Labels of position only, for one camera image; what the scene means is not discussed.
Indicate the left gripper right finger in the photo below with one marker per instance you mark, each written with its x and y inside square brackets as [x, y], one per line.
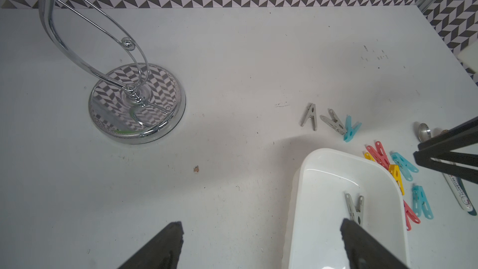
[363, 251]

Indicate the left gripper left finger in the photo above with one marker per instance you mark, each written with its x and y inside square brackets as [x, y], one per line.
[161, 252]

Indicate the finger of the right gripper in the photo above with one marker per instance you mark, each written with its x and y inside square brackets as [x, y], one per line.
[440, 153]

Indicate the grey clothespin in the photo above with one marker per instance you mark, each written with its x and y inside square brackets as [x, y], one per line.
[310, 115]
[356, 211]
[334, 122]

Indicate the teal clothespin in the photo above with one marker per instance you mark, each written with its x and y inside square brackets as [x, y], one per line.
[351, 130]
[420, 203]
[406, 167]

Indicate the white plastic storage box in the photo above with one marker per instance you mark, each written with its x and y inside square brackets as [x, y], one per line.
[318, 206]

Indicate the yellow clothespin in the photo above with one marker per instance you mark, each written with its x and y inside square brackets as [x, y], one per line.
[394, 170]
[368, 156]

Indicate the teal clothespin bottom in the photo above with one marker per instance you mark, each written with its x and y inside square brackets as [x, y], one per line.
[420, 203]

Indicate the red clothespin bottom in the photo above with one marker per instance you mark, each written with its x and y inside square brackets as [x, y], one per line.
[410, 216]

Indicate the red clothespin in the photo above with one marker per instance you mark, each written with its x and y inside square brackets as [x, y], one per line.
[378, 154]
[410, 216]

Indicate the teal clothespin top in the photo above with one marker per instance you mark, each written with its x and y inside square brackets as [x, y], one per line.
[351, 130]

